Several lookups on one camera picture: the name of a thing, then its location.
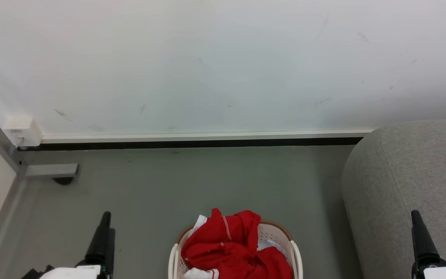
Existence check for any grey fabric sofa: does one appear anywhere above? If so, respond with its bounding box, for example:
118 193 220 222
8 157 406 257
341 118 446 279

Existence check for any white plastic laundry basket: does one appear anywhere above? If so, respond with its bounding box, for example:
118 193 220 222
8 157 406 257
168 220 304 279

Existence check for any grey metal frame leg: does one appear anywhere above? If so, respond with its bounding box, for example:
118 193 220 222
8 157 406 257
0 95 80 185

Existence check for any white wall socket box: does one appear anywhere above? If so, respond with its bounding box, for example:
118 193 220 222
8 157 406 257
4 115 44 148

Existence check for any white black baseboard strip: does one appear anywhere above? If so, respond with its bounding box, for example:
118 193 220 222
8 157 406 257
17 129 375 152

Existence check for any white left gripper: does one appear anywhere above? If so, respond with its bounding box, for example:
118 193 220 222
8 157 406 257
39 211 115 279

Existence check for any red garment with white band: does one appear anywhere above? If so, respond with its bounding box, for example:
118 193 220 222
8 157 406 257
180 208 294 279

